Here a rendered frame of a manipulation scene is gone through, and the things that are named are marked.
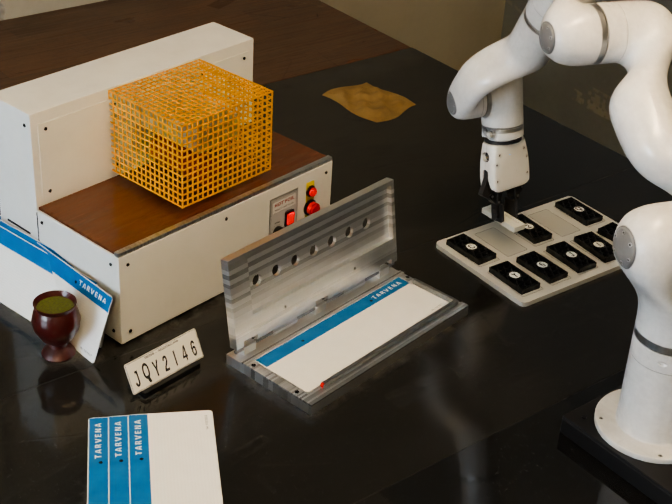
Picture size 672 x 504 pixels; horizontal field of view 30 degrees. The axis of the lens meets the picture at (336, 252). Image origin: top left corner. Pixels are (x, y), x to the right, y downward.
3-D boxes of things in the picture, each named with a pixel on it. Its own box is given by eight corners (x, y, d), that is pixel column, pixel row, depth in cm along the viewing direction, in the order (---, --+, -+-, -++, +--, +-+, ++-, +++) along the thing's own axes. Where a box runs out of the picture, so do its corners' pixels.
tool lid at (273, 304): (227, 261, 212) (220, 258, 213) (238, 358, 220) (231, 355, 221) (393, 179, 241) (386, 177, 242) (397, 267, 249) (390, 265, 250)
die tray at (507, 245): (522, 308, 244) (523, 303, 243) (433, 246, 262) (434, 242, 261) (660, 252, 265) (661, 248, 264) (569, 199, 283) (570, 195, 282)
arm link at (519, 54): (501, 44, 221) (451, 132, 248) (580, 31, 226) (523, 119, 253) (483, 3, 224) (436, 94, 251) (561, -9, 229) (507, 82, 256)
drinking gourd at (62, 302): (68, 372, 219) (64, 320, 213) (25, 361, 221) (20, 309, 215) (91, 346, 225) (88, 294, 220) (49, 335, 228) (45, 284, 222)
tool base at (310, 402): (310, 415, 212) (311, 398, 210) (226, 363, 223) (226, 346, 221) (467, 315, 241) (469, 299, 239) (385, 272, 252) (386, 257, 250)
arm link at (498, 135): (500, 132, 246) (500, 146, 247) (532, 122, 251) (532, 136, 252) (471, 124, 253) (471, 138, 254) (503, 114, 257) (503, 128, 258)
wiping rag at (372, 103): (425, 107, 321) (425, 101, 320) (376, 125, 310) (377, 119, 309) (363, 78, 334) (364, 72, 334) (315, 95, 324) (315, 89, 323)
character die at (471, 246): (478, 265, 254) (479, 260, 254) (445, 244, 261) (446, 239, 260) (495, 258, 257) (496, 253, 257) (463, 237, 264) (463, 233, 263)
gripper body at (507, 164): (497, 142, 247) (498, 196, 251) (534, 130, 253) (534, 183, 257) (471, 135, 253) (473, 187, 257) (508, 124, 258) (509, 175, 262)
